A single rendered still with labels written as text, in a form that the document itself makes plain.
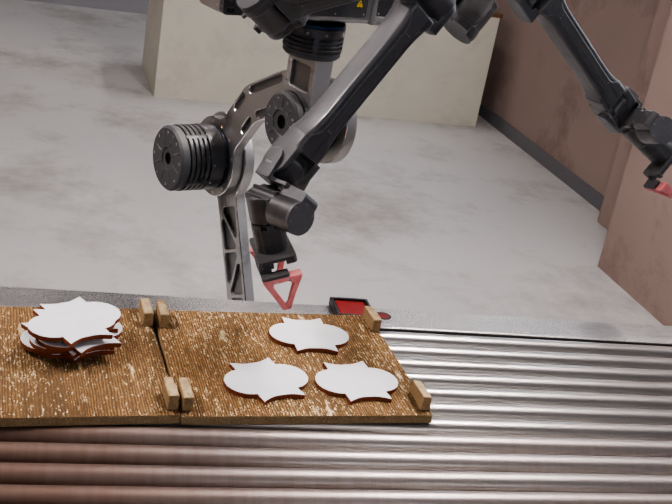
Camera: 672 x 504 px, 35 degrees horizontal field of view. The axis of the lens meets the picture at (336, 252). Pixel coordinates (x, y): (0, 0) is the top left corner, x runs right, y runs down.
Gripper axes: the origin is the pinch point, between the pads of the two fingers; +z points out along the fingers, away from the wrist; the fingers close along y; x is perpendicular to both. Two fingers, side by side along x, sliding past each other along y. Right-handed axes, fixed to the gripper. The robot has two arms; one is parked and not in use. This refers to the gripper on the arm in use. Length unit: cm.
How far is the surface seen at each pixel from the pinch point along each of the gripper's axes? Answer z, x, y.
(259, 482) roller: 6.1, -12.5, 40.9
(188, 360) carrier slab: 2.2, -18.3, 10.8
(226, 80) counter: 117, 43, -478
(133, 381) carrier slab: -1.0, -27.2, 17.8
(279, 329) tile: 7.1, -1.6, 0.4
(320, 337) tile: 9.3, 5.1, 2.9
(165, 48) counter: 89, 10, -478
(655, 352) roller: 35, 72, -1
